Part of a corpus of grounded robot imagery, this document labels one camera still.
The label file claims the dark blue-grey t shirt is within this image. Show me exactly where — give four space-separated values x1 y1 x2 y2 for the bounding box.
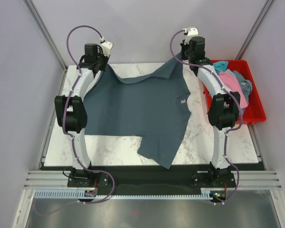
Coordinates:
84 58 191 169

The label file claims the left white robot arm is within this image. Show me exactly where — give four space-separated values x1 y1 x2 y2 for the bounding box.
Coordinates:
54 41 113 187

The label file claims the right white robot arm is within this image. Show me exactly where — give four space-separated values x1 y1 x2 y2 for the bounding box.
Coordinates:
181 36 241 187

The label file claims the teal t shirt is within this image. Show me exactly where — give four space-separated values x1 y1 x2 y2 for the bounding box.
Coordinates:
213 61 229 75

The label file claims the pink t shirt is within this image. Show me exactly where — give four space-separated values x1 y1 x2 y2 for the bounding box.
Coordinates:
219 71 248 109

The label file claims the grey-blue t shirt in bin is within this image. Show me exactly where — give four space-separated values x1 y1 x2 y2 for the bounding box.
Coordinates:
233 70 253 103

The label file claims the red plastic bin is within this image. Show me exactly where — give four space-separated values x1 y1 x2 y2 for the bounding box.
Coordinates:
212 60 266 125

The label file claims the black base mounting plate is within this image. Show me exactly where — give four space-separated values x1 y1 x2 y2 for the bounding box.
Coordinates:
39 162 266 199

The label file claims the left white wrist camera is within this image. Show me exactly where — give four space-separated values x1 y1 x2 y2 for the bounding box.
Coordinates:
100 37 113 57

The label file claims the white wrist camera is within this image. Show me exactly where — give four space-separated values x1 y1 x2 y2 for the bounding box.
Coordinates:
183 27 199 45
100 37 113 57

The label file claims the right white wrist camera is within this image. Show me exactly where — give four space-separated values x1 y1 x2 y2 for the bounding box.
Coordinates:
183 27 199 45

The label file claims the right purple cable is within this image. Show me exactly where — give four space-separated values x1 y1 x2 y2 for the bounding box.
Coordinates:
169 28 244 206

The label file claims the purple cable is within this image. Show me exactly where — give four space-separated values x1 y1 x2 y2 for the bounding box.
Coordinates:
169 28 244 206
32 25 116 216

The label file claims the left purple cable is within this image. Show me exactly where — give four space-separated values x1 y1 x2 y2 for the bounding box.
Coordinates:
32 25 116 216

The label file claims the right aluminium frame post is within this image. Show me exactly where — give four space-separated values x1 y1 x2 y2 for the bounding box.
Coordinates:
235 0 275 60

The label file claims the aluminium frame post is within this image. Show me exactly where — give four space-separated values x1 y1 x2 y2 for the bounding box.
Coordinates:
23 0 67 70
235 0 275 60

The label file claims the left aluminium frame post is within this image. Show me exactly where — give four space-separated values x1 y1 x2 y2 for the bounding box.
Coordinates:
23 0 67 70

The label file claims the aluminium front rail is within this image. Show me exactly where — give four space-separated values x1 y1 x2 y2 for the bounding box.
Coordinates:
24 171 282 190

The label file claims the white slotted cable duct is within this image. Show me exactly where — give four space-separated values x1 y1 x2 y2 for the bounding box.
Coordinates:
34 189 226 200

